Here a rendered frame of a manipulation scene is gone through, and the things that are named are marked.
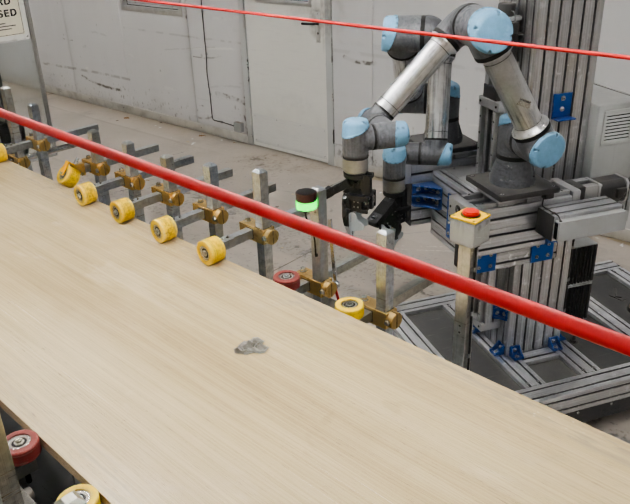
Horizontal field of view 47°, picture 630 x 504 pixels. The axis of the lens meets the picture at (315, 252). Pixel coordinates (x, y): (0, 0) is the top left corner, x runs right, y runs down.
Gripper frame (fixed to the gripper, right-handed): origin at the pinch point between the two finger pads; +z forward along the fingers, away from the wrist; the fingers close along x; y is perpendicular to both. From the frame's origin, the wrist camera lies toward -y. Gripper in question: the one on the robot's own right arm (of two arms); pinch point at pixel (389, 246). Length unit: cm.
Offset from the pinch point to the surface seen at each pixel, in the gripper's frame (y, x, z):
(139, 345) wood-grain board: -98, 2, -7
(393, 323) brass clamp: -39, -33, -1
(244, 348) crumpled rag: -82, -20, -8
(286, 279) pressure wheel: -49.3, -1.3, -7.7
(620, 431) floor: 64, -65, 83
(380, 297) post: -39.5, -28.8, -7.6
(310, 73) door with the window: 220, 254, 12
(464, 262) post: -40, -55, -27
